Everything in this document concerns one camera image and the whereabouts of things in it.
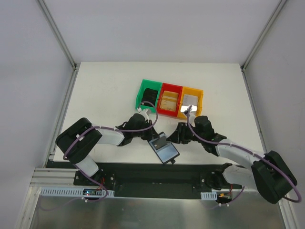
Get black credit card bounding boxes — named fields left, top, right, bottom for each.
left=152, top=135, right=168, bottom=150

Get black leather card holder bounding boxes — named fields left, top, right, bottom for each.
left=148, top=132, right=180, bottom=164

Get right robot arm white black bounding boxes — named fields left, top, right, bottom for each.
left=167, top=116, right=302, bottom=204

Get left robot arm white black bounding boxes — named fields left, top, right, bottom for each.
left=55, top=114, right=159, bottom=186

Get white cards in yellow bin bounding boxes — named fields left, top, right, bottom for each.
left=180, top=94, right=198, bottom=113

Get gold cards in red bin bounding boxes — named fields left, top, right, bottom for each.
left=159, top=91, right=179, bottom=112

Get black cards in green bin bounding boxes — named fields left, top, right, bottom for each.
left=141, top=88, right=158, bottom=107

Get green plastic bin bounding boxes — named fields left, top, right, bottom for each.
left=135, top=79, right=163, bottom=113

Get red plastic bin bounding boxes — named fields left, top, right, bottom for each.
left=157, top=83, right=183, bottom=117

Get yellow plastic bin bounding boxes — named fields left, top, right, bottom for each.
left=177, top=86, right=204, bottom=119

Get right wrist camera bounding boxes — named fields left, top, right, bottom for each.
left=184, top=105, right=196, bottom=119

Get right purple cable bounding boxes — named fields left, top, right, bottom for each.
left=186, top=106, right=302, bottom=203

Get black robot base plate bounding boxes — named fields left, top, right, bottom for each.
left=45, top=159, right=248, bottom=198

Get right white cable duct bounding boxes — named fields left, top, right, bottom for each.
left=200, top=191, right=218, bottom=201

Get white cable duct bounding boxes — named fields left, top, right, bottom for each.
left=41, top=187, right=115, bottom=198
left=200, top=191, right=218, bottom=201

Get right aluminium table rail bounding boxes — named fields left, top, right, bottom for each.
left=241, top=69, right=268, bottom=153

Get aluminium table rail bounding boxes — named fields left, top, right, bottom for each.
left=241, top=69, right=268, bottom=153
left=42, top=64, right=80, bottom=167

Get left aluminium table rail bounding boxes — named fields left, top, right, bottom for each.
left=42, top=64, right=80, bottom=167

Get left white cable duct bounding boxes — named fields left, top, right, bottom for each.
left=41, top=187, right=115, bottom=198

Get right aluminium frame post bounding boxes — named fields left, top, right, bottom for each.
left=241, top=0, right=288, bottom=72

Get aluminium frame post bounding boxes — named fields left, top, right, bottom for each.
left=36, top=0, right=78, bottom=70
left=241, top=0, right=288, bottom=72

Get left aluminium frame post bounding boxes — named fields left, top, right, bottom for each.
left=36, top=0, right=78, bottom=70

